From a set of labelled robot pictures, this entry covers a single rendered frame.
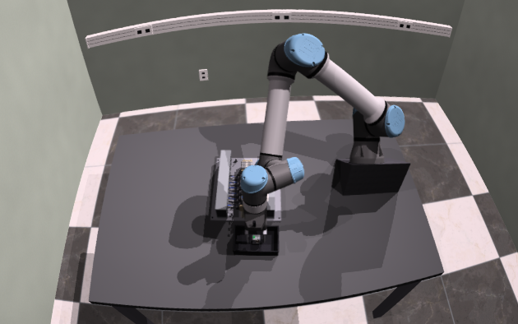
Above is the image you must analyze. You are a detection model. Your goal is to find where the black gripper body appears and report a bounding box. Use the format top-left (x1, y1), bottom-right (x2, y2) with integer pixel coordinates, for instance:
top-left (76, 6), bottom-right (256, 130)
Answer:
top-left (243, 199), bottom-right (267, 231)

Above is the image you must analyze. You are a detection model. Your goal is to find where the white relay panel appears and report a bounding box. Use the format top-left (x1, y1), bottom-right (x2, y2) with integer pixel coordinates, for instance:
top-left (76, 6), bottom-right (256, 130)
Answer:
top-left (210, 150), bottom-right (281, 221)

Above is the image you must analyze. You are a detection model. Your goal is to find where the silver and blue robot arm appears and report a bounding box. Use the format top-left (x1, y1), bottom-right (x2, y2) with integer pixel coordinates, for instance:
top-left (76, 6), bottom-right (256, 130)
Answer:
top-left (241, 34), bottom-right (405, 206)

